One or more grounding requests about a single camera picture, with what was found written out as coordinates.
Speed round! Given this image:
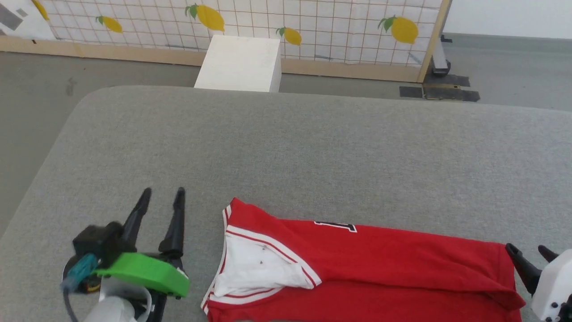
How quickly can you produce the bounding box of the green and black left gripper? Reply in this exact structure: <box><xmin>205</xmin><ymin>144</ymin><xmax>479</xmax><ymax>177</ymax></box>
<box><xmin>95</xmin><ymin>187</ymin><xmax>191</xmax><ymax>322</ymax></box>

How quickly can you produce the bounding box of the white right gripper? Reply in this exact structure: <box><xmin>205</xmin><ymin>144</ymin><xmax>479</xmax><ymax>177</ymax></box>
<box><xmin>505</xmin><ymin>243</ymin><xmax>572</xmax><ymax>322</ymax></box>

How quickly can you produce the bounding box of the red and white jersey shirt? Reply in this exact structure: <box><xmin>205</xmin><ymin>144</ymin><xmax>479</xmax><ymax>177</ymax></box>
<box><xmin>200</xmin><ymin>197</ymin><xmax>527</xmax><ymax>322</ymax></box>

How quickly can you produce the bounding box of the white rectangular box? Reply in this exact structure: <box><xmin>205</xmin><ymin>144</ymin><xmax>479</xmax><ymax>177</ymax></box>
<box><xmin>193</xmin><ymin>34</ymin><xmax>282</xmax><ymax>93</ymax></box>

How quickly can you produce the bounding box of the grey metal panel stand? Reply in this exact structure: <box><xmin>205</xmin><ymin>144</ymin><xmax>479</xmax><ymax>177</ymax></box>
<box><xmin>430</xmin><ymin>34</ymin><xmax>453</xmax><ymax>76</ymax></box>

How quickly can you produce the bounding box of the lemon print grid panel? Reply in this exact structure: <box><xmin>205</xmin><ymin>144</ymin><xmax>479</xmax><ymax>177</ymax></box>
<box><xmin>30</xmin><ymin>0</ymin><xmax>452</xmax><ymax>84</ymax></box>

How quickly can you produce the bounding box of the grey camera cable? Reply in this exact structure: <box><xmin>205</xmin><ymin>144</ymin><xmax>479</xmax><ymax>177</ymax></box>
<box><xmin>62</xmin><ymin>286</ymin><xmax>81</xmax><ymax>322</ymax></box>

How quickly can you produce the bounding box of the black metal base plate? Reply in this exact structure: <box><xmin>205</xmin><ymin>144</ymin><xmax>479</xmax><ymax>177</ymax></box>
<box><xmin>422</xmin><ymin>73</ymin><xmax>481</xmax><ymax>103</ymax></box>

